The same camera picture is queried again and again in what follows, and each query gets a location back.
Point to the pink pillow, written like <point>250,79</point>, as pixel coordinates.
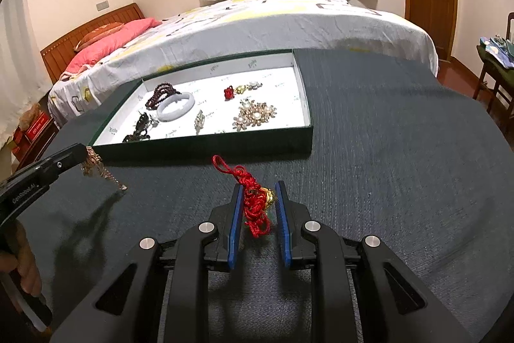
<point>116,39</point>

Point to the orange pillow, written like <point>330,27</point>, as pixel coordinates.
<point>98,33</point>

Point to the red box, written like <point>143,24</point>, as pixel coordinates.
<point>38,128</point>

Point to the dark grey table cloth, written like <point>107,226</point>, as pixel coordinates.
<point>381,166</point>

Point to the green jewelry box tray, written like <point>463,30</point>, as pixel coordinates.
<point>200,148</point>

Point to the wooden headboard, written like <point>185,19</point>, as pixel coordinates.
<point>80,33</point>

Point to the wall socket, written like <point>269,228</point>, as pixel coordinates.
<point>103,5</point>

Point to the rose gold brooch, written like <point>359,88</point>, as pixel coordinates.
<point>94,166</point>

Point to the wooden nightstand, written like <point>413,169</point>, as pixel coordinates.
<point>36,150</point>

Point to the brown stuffed toy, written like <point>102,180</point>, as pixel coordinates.
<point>30,116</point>

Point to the wooden chair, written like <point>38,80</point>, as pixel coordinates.
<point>494,82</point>

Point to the large gold pearl brooch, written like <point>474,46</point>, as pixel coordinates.
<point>253,114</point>

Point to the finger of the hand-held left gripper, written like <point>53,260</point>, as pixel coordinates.
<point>60,164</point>

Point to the person's left hand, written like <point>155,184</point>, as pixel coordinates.
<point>24,266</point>

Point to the pearl flower brooch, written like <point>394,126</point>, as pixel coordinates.
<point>253,86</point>

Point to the white jade bangle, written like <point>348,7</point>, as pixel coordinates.
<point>174,118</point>

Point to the bed with white printed sheet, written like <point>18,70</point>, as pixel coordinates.
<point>261,21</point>

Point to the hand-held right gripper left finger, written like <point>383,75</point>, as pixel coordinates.
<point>235,230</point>

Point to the red knot tassel gold charm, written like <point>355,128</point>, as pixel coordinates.
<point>253,202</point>
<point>229,93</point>

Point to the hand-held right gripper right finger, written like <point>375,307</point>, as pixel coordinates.
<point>284,230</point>

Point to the silver rhinestone brooch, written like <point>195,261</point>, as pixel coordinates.
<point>199,122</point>

